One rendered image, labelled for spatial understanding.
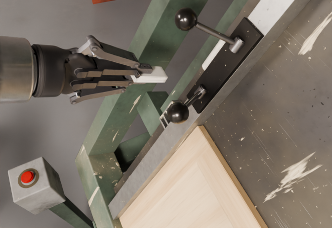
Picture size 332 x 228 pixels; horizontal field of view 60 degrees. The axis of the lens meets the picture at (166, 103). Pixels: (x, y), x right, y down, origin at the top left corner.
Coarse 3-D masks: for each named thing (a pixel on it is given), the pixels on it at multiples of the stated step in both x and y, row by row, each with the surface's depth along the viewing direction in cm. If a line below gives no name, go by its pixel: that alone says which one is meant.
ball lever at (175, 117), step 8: (200, 88) 56; (192, 96) 54; (200, 96) 57; (176, 104) 48; (184, 104) 49; (168, 112) 48; (176, 112) 47; (184, 112) 48; (176, 120) 48; (184, 120) 48
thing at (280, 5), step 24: (264, 0) 47; (288, 0) 44; (264, 24) 47; (288, 24) 48; (264, 48) 50; (240, 72) 53; (216, 96) 56; (192, 120) 61; (168, 144) 68; (144, 168) 76; (120, 192) 87; (120, 216) 91
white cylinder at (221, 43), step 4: (228, 36) 57; (220, 40) 56; (220, 44) 56; (216, 48) 57; (220, 48) 56; (212, 52) 57; (216, 52) 57; (208, 56) 58; (212, 56) 57; (208, 60) 58; (204, 64) 59; (208, 64) 58; (204, 68) 59
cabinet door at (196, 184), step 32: (192, 160) 65; (224, 160) 59; (160, 192) 75; (192, 192) 66; (224, 192) 58; (128, 224) 88; (160, 224) 76; (192, 224) 66; (224, 224) 59; (256, 224) 52
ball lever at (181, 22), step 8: (184, 8) 46; (176, 16) 46; (184, 16) 45; (192, 16) 45; (176, 24) 47; (184, 24) 46; (192, 24) 46; (200, 24) 47; (208, 32) 48; (216, 32) 48; (224, 40) 49; (232, 40) 49; (240, 40) 49; (232, 48) 50; (240, 48) 50
